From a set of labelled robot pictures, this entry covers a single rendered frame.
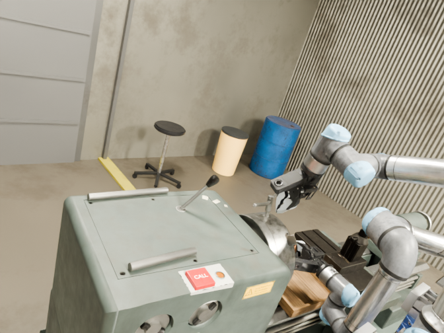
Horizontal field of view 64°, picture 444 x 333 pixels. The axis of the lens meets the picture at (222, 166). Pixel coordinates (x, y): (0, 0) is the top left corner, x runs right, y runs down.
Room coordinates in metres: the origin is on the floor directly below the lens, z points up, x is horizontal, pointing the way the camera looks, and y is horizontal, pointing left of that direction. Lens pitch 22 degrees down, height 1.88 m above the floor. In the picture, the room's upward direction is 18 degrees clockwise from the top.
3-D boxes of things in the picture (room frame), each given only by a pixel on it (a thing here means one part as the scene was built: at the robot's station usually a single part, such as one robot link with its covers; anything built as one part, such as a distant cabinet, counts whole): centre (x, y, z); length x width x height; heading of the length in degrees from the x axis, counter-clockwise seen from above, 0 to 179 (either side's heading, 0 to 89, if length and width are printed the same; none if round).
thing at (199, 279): (0.73, -0.04, 1.26); 0.06 x 0.06 x 0.02; 39
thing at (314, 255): (1.26, -0.49, 1.08); 0.12 x 0.09 x 0.08; 40
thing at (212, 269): (0.75, -0.05, 1.23); 0.13 x 0.08 x 0.06; 129
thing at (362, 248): (1.49, -0.72, 1.07); 0.07 x 0.07 x 0.10; 39
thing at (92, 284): (0.92, 0.06, 1.06); 0.59 x 0.48 x 0.39; 129
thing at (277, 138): (4.87, -0.63, 0.40); 0.53 x 0.53 x 0.80
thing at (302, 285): (1.37, -0.46, 0.88); 0.36 x 0.30 x 0.04; 39
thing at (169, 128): (3.59, 0.67, 0.33); 0.55 x 0.53 x 0.66; 137
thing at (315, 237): (1.54, -0.68, 0.95); 0.43 x 0.18 x 0.04; 39
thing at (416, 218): (1.95, -1.17, 1.01); 0.30 x 0.20 x 0.29; 129
